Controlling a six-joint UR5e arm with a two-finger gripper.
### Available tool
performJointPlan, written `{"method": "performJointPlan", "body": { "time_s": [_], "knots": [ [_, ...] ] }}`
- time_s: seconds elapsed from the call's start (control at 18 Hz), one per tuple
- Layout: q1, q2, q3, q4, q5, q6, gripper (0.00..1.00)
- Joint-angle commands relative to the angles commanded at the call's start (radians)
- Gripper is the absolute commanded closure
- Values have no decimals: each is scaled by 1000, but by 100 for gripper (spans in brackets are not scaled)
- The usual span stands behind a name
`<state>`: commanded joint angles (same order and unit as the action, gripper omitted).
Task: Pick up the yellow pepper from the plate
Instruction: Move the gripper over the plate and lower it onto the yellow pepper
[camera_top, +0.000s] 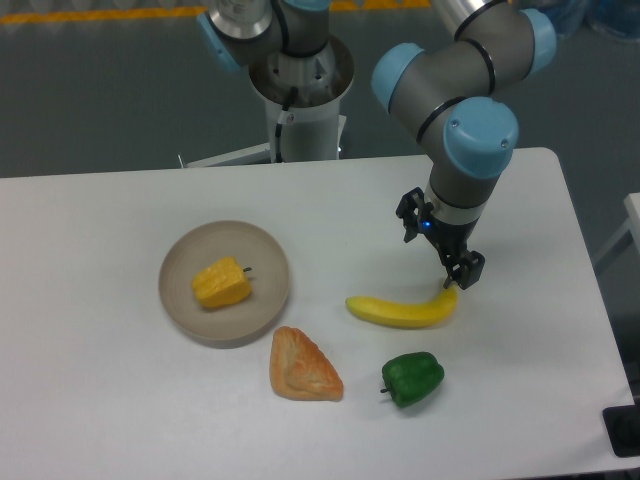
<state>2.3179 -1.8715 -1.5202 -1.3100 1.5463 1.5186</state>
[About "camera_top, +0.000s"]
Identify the beige round plate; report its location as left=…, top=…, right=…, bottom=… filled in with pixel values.
left=159, top=221, right=290, bottom=348

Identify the black cable on pedestal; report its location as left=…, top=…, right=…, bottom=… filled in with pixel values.
left=272, top=85, right=300, bottom=164

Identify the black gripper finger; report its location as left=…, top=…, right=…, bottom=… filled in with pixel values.
left=395, top=188, right=434, bottom=243
left=443, top=250, right=485, bottom=290

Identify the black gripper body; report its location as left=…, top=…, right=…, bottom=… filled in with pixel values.
left=418, top=202, right=476, bottom=266

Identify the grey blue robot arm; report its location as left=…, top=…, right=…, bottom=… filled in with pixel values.
left=197, top=1, right=556, bottom=288

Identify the white furniture at right edge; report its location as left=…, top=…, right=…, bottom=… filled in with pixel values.
left=591, top=192, right=640, bottom=276

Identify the yellow banana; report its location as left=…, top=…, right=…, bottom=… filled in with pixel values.
left=345, top=287, right=458, bottom=329

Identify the black device at table edge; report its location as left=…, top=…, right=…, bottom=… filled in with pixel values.
left=602, top=405, right=640, bottom=458

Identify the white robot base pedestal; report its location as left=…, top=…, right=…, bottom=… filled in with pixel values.
left=184, top=35, right=354, bottom=168

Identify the yellow pepper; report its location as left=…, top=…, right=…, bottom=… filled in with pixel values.
left=191, top=256, right=252, bottom=309

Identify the triangular pastry bread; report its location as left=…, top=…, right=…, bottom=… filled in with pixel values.
left=269, top=327, right=344, bottom=401

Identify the green bell pepper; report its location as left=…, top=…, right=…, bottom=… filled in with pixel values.
left=380, top=352, right=445, bottom=408

